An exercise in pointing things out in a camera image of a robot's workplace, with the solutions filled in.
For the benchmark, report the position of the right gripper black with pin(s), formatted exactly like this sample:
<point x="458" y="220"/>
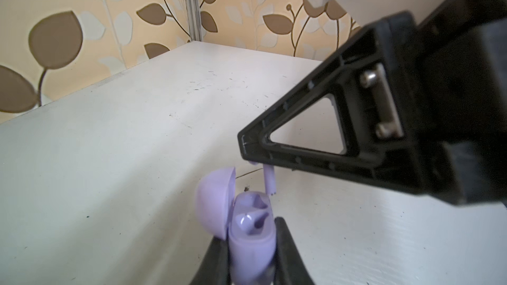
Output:
<point x="383" y="106"/>

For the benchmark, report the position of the purple earbud charging case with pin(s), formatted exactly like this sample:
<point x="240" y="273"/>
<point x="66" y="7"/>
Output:
<point x="244" y="221"/>

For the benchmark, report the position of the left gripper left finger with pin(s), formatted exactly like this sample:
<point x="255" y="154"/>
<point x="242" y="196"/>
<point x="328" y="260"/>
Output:
<point x="214" y="269"/>

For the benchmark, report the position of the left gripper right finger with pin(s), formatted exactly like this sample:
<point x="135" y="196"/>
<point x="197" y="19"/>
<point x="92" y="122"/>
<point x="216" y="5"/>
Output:
<point x="289" y="266"/>

